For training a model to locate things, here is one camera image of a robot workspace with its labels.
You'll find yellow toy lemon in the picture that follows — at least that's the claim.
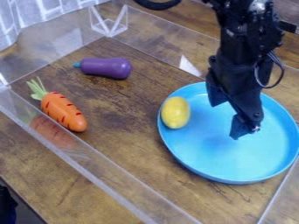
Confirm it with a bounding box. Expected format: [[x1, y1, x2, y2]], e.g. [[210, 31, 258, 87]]
[[162, 96, 191, 129]]

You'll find clear acrylic enclosure wall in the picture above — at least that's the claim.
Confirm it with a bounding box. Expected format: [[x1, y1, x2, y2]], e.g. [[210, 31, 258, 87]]
[[0, 0, 299, 224]]

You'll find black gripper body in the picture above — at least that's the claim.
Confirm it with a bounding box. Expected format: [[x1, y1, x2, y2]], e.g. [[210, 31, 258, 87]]
[[209, 53, 274, 120]]

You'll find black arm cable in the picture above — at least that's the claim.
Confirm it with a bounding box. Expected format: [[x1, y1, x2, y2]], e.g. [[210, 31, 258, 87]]
[[254, 52, 286, 89]]

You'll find orange toy carrot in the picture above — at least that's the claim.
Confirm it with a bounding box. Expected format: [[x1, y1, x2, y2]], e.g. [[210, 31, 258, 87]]
[[27, 78, 88, 132]]

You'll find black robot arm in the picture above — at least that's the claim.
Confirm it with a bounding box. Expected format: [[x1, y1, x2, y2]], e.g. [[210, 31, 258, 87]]
[[203, 0, 285, 139]]

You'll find blue round tray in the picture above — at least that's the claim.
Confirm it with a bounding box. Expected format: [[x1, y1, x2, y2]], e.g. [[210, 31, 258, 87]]
[[158, 82, 299, 185]]

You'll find white curtain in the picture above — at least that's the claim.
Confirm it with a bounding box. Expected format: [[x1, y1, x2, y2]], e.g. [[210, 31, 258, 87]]
[[0, 0, 111, 52]]

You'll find purple toy eggplant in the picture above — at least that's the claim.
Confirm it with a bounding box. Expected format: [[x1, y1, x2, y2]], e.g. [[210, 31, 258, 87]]
[[74, 58, 132, 80]]

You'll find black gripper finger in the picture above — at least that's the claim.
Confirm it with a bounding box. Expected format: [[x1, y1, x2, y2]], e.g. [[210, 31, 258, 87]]
[[206, 73, 229, 107], [230, 113, 262, 140]]

